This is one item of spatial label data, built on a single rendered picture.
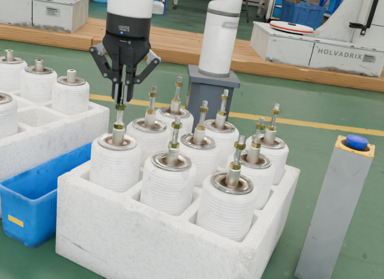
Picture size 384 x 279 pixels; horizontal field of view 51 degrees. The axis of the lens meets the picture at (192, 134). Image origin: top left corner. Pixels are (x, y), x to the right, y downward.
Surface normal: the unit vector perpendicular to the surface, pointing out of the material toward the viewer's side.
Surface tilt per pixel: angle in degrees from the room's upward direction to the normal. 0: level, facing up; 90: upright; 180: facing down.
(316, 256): 90
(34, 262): 0
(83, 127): 90
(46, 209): 92
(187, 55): 90
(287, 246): 0
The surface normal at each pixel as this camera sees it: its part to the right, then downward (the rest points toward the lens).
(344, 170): -0.43, 0.29
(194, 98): -0.67, 0.20
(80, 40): 0.05, 0.39
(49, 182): 0.88, 0.27
